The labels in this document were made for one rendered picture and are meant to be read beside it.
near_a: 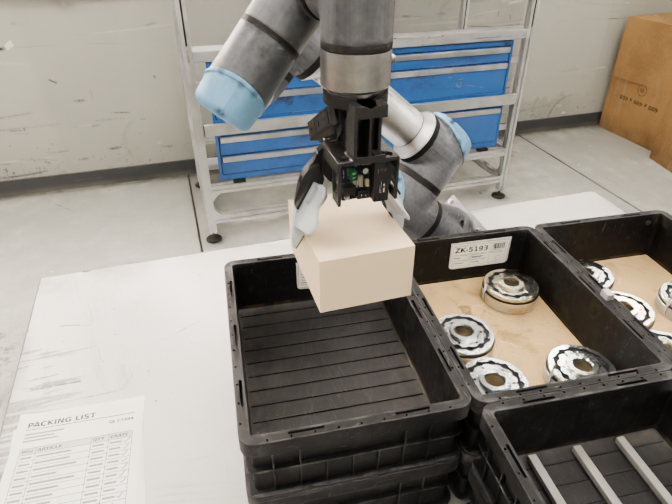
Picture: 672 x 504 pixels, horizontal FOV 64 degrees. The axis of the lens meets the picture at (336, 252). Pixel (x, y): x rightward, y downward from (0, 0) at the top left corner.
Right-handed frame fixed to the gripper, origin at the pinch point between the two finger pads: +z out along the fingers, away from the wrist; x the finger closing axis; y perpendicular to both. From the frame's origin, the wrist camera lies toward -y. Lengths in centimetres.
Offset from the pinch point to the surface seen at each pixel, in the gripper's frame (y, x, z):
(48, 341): -40, -52, 40
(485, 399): 17.6, 13.2, 16.6
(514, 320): -4.6, 33.8, 26.7
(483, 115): -187, 138, 59
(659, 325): 4, 58, 27
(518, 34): -185, 150, 19
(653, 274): -9, 69, 27
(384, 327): -10.0, 10.7, 26.9
